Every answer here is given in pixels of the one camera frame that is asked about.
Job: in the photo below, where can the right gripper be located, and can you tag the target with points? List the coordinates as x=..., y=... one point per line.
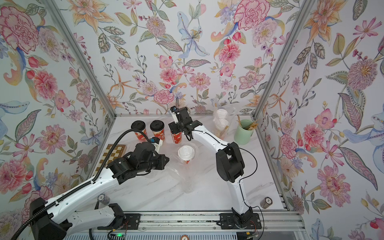
x=174, y=127

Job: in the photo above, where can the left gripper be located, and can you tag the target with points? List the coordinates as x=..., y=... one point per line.
x=161, y=158

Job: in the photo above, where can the white lid red back cup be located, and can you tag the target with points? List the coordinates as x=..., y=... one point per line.
x=186, y=153

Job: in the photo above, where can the white lid red cup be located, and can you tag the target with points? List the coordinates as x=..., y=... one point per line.
x=186, y=153
x=177, y=138

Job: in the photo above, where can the white lid beige cup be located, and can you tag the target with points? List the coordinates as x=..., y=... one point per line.
x=221, y=128

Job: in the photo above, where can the white lid floral cup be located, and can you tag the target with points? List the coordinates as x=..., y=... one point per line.
x=221, y=114

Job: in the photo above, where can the clear plastic carrier bag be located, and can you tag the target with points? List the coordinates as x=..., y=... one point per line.
x=232, y=110

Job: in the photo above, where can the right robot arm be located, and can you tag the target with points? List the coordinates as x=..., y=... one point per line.
x=230, y=167

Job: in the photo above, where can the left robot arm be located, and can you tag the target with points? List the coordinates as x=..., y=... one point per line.
x=61, y=216

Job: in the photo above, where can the wooden chessboard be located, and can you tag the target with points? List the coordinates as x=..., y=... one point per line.
x=118, y=152

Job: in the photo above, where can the black lid red cup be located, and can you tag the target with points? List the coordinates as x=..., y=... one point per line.
x=141, y=133
x=157, y=127

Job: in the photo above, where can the green cup holder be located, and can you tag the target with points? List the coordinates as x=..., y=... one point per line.
x=243, y=134

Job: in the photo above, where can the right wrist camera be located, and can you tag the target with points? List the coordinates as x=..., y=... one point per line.
x=180, y=114

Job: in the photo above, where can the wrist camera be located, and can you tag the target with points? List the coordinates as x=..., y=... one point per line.
x=156, y=142
x=180, y=114

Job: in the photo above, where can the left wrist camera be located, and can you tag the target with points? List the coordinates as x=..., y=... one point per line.
x=156, y=142

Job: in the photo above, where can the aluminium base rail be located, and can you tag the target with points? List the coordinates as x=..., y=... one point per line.
x=274, y=221

